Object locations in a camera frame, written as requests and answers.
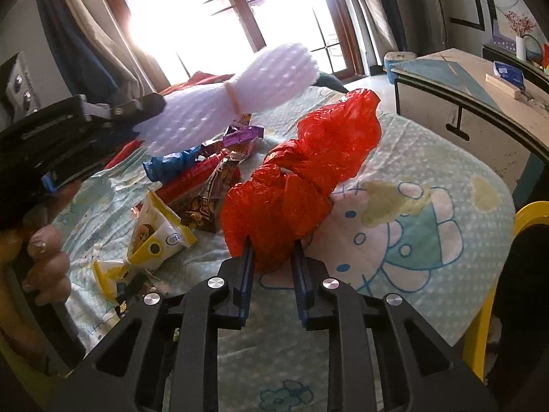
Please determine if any beige and blue curtain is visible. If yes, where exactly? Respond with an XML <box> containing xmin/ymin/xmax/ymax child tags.
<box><xmin>34</xmin><ymin>0</ymin><xmax>173</xmax><ymax>96</ymax></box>

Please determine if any red plastic bag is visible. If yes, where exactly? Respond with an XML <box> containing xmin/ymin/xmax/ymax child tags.
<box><xmin>220</xmin><ymin>88</ymin><xmax>382</xmax><ymax>274</ymax></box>

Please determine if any brown framed glass door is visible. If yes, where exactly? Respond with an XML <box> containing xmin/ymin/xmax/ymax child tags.
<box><xmin>92</xmin><ymin>0</ymin><xmax>366</xmax><ymax>92</ymax></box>

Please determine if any yellow rimmed bin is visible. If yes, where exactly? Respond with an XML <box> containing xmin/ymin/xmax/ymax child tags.
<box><xmin>462</xmin><ymin>201</ymin><xmax>549</xmax><ymax>401</ymax></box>

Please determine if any white foam net sleeve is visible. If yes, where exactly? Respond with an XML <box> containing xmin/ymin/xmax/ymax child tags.
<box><xmin>134</xmin><ymin>43</ymin><xmax>320</xmax><ymax>158</ymax></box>

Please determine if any white vase with pink flowers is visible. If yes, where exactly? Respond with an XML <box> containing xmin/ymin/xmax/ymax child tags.
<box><xmin>505</xmin><ymin>11</ymin><xmax>537</xmax><ymax>61</ymax></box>

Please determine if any red patterned blanket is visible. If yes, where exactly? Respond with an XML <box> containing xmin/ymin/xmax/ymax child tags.
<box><xmin>104</xmin><ymin>71</ymin><xmax>234</xmax><ymax>169</ymax></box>

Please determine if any person's left hand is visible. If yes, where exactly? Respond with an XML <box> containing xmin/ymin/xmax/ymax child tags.
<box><xmin>19</xmin><ymin>222</ymin><xmax>72</xmax><ymax>305</ymax></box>

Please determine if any blue crumpled wrapper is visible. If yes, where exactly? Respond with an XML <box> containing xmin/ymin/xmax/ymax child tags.
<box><xmin>142</xmin><ymin>146</ymin><xmax>205</xmax><ymax>183</ymax></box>

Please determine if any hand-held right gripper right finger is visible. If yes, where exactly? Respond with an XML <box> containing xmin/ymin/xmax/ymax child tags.
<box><xmin>292</xmin><ymin>245</ymin><xmax>499</xmax><ymax>412</ymax></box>

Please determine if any dark low cabinet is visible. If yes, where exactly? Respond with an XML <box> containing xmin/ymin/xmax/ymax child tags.
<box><xmin>482</xmin><ymin>42</ymin><xmax>549</xmax><ymax>79</ymax></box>

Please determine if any light blue cartoon printed blanket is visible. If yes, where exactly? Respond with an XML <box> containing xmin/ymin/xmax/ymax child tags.
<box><xmin>56</xmin><ymin>85</ymin><xmax>516</xmax><ymax>412</ymax></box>

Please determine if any blue box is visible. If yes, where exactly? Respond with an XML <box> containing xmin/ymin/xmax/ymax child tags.
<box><xmin>493</xmin><ymin>61</ymin><xmax>525</xmax><ymax>89</ymax></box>

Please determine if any light blue plastic container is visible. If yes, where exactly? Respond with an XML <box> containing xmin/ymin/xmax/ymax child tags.
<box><xmin>384</xmin><ymin>51</ymin><xmax>416</xmax><ymax>83</ymax></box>

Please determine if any purple snack wrapper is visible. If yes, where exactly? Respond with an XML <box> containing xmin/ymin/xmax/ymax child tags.
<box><xmin>222</xmin><ymin>124</ymin><xmax>265</xmax><ymax>150</ymax></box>

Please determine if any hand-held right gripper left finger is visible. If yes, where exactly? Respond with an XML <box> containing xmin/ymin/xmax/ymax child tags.
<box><xmin>51</xmin><ymin>239</ymin><xmax>258</xmax><ymax>412</ymax></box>

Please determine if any yellow and white snack packet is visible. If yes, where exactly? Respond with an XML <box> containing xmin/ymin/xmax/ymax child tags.
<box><xmin>93</xmin><ymin>189</ymin><xmax>198</xmax><ymax>306</ymax></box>

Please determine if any brown printed snack wrapper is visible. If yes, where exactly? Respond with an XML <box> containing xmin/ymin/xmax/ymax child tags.
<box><xmin>176</xmin><ymin>154</ymin><xmax>243</xmax><ymax>235</ymax></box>

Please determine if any red cylindrical snack packet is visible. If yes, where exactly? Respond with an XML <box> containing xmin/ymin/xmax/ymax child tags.
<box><xmin>158</xmin><ymin>157</ymin><xmax>224</xmax><ymax>205</ymax></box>

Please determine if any white long box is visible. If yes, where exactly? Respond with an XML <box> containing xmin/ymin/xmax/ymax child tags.
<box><xmin>486</xmin><ymin>73</ymin><xmax>526</xmax><ymax>99</ymax></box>

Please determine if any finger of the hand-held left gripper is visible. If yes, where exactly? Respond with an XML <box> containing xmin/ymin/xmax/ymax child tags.
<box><xmin>82</xmin><ymin>93</ymin><xmax>167</xmax><ymax>127</ymax></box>

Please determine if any round framed ornament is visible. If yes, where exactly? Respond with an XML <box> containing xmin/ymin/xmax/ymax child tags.
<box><xmin>525</xmin><ymin>34</ymin><xmax>544</xmax><ymax>59</ymax></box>

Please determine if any white coffee table with drawers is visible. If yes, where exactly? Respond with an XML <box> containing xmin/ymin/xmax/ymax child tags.
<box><xmin>391</xmin><ymin>47</ymin><xmax>549</xmax><ymax>207</ymax></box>

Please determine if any teal quilted cushion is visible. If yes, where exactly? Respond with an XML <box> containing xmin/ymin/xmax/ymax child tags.
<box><xmin>316</xmin><ymin>73</ymin><xmax>349</xmax><ymax>93</ymax></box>

